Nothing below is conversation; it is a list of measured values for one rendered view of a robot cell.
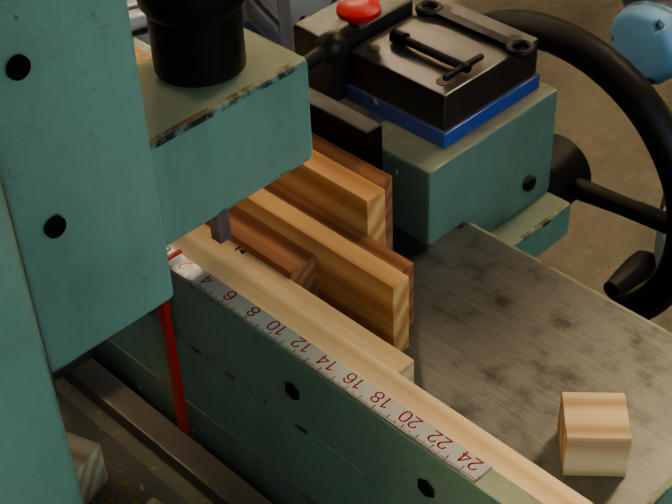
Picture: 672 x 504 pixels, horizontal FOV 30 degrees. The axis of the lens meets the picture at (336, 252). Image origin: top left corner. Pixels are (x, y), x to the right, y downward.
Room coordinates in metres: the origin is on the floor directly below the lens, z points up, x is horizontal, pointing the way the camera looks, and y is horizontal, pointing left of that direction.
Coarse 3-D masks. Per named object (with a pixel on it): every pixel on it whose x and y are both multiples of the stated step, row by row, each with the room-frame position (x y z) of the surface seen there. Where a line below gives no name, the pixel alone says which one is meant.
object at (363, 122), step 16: (320, 96) 0.68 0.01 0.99; (320, 112) 0.67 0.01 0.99; (336, 112) 0.66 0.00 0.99; (352, 112) 0.66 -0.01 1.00; (368, 112) 0.71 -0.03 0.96; (320, 128) 0.67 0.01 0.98; (336, 128) 0.66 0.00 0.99; (352, 128) 0.65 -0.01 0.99; (368, 128) 0.64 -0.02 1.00; (336, 144) 0.66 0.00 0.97; (352, 144) 0.65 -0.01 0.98; (368, 144) 0.64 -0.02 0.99; (368, 160) 0.64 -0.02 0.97
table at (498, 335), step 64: (448, 256) 0.63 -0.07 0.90; (512, 256) 0.63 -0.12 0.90; (448, 320) 0.57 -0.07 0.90; (512, 320) 0.56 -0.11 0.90; (576, 320) 0.56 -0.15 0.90; (640, 320) 0.56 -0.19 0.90; (192, 384) 0.56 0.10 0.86; (448, 384) 0.51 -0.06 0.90; (512, 384) 0.51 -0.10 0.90; (576, 384) 0.51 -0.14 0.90; (640, 384) 0.51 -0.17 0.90; (256, 448) 0.52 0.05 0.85; (320, 448) 0.47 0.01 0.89; (512, 448) 0.46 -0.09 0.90; (640, 448) 0.46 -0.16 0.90
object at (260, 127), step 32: (256, 64) 0.60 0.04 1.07; (288, 64) 0.60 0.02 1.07; (160, 96) 0.57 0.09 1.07; (192, 96) 0.57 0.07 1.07; (224, 96) 0.57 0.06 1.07; (256, 96) 0.58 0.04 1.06; (288, 96) 0.59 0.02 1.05; (160, 128) 0.54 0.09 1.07; (192, 128) 0.55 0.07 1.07; (224, 128) 0.56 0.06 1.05; (256, 128) 0.58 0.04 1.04; (288, 128) 0.59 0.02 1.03; (160, 160) 0.53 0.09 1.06; (192, 160) 0.55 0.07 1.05; (224, 160) 0.56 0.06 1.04; (256, 160) 0.58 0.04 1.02; (288, 160) 0.59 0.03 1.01; (160, 192) 0.53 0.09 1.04; (192, 192) 0.54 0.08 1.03; (224, 192) 0.56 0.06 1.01; (192, 224) 0.54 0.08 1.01
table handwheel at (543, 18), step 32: (544, 32) 0.83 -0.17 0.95; (576, 32) 0.82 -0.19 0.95; (576, 64) 0.80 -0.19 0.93; (608, 64) 0.79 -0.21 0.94; (640, 96) 0.77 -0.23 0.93; (640, 128) 0.76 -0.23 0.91; (576, 160) 0.82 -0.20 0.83; (576, 192) 0.80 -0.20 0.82; (608, 192) 0.79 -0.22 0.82; (640, 288) 0.75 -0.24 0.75
